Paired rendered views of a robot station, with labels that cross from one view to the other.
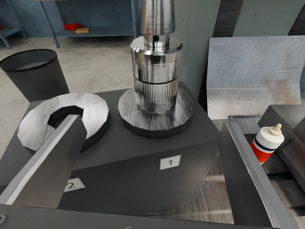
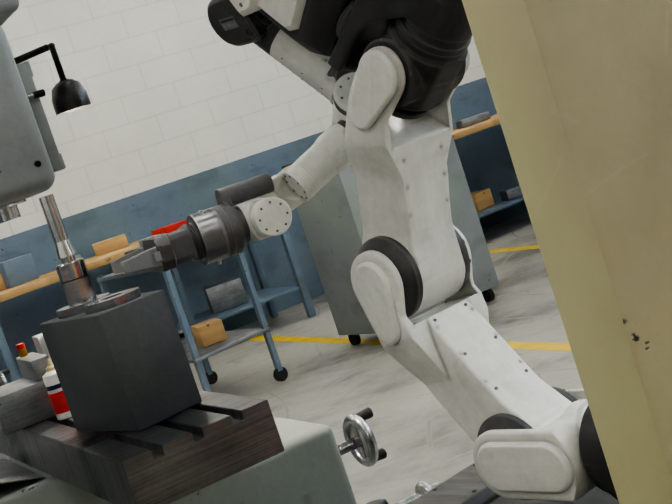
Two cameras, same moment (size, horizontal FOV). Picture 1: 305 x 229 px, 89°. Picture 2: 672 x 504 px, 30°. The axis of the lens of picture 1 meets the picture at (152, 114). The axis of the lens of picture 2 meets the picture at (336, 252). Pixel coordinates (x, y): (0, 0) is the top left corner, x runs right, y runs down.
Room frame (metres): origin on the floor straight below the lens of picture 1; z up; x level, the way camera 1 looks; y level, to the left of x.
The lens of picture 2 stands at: (0.57, 2.01, 1.27)
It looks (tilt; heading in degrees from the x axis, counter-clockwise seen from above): 6 degrees down; 247
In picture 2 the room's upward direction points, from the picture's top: 18 degrees counter-clockwise
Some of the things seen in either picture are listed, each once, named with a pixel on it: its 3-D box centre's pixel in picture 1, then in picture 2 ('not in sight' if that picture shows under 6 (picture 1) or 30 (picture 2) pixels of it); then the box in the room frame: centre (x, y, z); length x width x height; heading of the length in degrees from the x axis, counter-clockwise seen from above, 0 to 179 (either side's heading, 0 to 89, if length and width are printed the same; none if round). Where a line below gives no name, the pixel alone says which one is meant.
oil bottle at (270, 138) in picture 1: (265, 142); (58, 387); (0.19, -0.23, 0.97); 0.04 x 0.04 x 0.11
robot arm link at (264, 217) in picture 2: not in sight; (248, 214); (-0.16, 0.03, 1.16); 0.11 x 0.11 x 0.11; 85
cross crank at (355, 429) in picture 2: not in sight; (346, 447); (-0.35, -0.38, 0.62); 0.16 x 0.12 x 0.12; 2
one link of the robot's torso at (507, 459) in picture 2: not in sight; (557, 442); (-0.41, 0.34, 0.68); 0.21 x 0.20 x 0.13; 105
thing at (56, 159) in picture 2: not in sight; (35, 119); (0.04, -0.36, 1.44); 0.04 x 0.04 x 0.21; 2
